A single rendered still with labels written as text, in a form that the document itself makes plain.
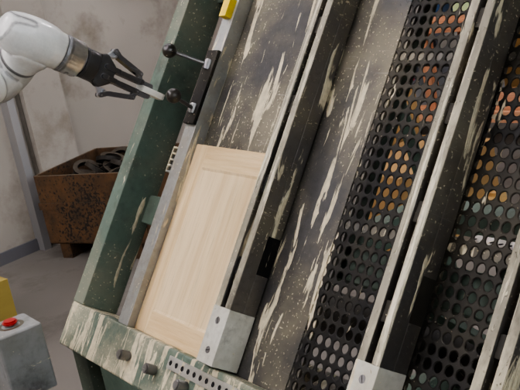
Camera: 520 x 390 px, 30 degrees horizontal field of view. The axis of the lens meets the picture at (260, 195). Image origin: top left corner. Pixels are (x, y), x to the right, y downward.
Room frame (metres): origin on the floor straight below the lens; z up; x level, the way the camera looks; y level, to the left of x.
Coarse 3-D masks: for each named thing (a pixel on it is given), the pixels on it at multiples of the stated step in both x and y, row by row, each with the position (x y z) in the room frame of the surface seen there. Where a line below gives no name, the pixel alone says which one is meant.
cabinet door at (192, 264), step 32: (192, 160) 2.40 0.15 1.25; (224, 160) 2.28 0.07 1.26; (256, 160) 2.18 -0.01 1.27; (192, 192) 2.33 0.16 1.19; (224, 192) 2.22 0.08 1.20; (192, 224) 2.27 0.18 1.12; (224, 224) 2.16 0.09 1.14; (160, 256) 2.31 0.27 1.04; (192, 256) 2.21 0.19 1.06; (224, 256) 2.11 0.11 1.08; (160, 288) 2.25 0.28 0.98; (192, 288) 2.15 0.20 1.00; (160, 320) 2.18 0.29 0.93; (192, 320) 2.09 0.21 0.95; (192, 352) 2.03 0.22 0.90
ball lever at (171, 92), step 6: (168, 90) 2.36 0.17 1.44; (174, 90) 2.36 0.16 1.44; (168, 96) 2.35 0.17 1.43; (174, 96) 2.35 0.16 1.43; (180, 96) 2.36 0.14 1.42; (174, 102) 2.35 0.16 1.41; (180, 102) 2.39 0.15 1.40; (186, 102) 2.41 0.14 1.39; (192, 102) 2.45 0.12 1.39; (192, 108) 2.44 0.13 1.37
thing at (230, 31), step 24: (240, 0) 2.53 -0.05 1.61; (240, 24) 2.52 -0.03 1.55; (216, 48) 2.51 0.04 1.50; (216, 72) 2.47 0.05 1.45; (216, 96) 2.46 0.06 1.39; (192, 144) 2.41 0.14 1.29; (168, 192) 2.38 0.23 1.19; (168, 216) 2.35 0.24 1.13; (144, 264) 2.31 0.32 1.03; (144, 288) 2.29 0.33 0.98
